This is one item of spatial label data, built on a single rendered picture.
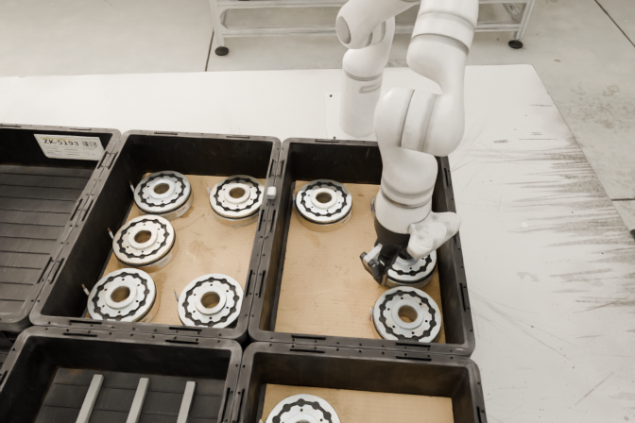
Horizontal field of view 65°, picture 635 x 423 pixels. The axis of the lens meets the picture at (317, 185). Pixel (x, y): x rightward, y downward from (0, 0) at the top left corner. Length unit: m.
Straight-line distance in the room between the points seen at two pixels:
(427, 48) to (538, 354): 0.61
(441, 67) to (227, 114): 0.85
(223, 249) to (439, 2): 0.54
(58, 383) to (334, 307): 0.42
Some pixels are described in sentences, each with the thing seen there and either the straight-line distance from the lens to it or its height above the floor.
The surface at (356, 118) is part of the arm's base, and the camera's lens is 1.18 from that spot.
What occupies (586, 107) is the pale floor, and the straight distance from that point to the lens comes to 2.82.
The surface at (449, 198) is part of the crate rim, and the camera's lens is 0.85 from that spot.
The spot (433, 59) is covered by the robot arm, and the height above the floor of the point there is 1.23.
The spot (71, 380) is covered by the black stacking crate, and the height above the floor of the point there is 0.83.
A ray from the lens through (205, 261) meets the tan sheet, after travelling 0.89.
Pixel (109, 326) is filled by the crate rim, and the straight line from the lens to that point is 0.75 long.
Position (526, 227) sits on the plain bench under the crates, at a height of 0.70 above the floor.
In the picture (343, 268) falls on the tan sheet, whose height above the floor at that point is 0.83.
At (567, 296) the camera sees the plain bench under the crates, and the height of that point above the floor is 0.70.
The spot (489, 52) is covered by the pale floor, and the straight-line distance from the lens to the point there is 3.04.
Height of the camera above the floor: 1.55
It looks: 47 degrees down
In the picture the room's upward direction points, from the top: straight up
